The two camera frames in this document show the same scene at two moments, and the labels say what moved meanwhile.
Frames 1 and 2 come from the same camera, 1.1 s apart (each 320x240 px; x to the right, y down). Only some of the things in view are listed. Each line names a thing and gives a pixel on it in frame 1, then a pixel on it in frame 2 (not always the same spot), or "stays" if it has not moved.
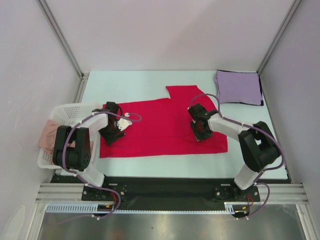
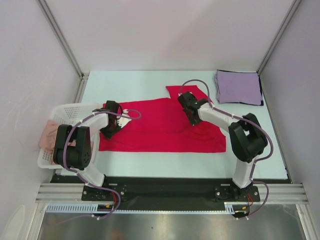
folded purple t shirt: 238,87 stays
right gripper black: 199,137 to 194,121
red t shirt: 164,127 stays
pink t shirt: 48,138 stays
